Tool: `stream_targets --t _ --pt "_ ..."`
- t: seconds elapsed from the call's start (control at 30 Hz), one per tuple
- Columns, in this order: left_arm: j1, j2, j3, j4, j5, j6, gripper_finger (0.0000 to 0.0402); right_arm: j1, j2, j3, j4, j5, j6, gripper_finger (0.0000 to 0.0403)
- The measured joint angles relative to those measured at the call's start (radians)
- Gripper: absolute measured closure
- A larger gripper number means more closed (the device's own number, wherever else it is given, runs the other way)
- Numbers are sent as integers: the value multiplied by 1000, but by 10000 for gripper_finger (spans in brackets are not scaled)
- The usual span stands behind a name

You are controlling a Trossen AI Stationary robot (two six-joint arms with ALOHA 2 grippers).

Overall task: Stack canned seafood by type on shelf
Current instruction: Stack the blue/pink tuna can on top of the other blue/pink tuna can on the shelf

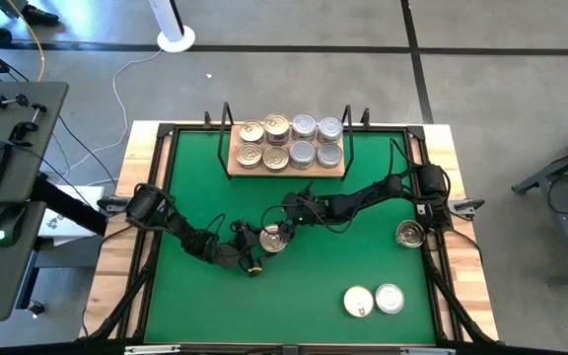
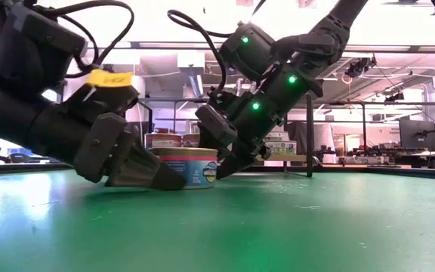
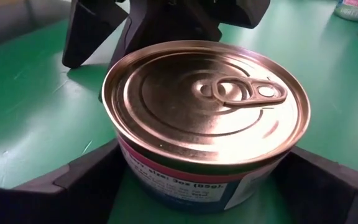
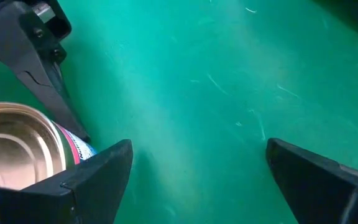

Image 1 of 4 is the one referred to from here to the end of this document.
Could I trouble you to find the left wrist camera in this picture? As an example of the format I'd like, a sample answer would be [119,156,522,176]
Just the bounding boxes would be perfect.
[231,218,261,247]

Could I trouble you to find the yellow floor cable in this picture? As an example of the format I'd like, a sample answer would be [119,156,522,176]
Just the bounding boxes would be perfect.
[7,0,46,83]

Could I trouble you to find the black computer mouse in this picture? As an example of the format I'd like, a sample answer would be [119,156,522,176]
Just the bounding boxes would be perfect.
[0,204,28,249]

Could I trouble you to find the white tower fan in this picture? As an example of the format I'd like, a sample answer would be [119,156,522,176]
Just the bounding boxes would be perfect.
[148,0,197,54]

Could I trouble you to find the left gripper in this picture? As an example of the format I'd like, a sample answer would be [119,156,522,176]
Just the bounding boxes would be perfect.
[224,241,272,271]

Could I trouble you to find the black frame wooden shelf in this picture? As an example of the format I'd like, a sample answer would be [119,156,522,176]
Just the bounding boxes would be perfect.
[216,101,358,182]

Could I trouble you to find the grey desk foot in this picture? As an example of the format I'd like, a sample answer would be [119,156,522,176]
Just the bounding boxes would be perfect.
[34,236,106,270]

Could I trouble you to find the white floor cable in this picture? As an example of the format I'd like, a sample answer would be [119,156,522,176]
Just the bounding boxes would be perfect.
[56,46,165,186]

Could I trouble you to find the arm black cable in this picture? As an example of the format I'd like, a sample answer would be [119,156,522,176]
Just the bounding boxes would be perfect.
[203,211,230,239]
[260,137,414,236]

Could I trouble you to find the green white tuna can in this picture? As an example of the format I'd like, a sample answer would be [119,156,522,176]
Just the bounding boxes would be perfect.
[291,113,319,142]
[374,282,406,316]
[394,219,427,249]
[317,115,345,145]
[289,140,318,171]
[317,142,344,170]

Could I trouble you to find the black aluminium table frame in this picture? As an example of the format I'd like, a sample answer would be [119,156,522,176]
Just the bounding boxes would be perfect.
[79,120,502,349]

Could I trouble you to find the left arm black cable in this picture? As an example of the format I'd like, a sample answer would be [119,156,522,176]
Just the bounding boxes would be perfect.
[203,211,230,239]

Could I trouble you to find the silver metal bracket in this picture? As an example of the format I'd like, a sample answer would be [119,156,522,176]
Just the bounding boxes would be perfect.
[123,344,182,355]
[398,346,457,355]

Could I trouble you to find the grey desk panel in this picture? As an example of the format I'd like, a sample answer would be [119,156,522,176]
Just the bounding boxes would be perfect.
[0,81,70,205]

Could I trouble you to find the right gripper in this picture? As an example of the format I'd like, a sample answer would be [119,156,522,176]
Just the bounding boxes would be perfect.
[278,194,327,243]

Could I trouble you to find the white paper box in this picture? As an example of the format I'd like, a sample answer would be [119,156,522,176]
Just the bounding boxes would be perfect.
[36,184,106,247]

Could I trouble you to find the green table mat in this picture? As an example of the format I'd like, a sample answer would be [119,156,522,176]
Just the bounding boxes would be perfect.
[144,130,437,345]

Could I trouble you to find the black side bracket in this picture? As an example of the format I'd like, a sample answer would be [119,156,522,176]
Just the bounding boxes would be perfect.
[454,197,487,219]
[97,195,130,215]

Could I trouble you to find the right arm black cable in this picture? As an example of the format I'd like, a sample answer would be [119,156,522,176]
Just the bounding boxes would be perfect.
[260,137,414,236]

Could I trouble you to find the dark grey metal stand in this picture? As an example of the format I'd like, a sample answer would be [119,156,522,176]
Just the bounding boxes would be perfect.
[510,117,568,287]

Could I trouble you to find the blue pink salmon can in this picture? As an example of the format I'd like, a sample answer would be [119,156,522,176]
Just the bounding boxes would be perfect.
[236,141,264,170]
[258,224,289,254]
[262,145,291,173]
[238,119,265,145]
[342,285,376,319]
[263,111,292,147]

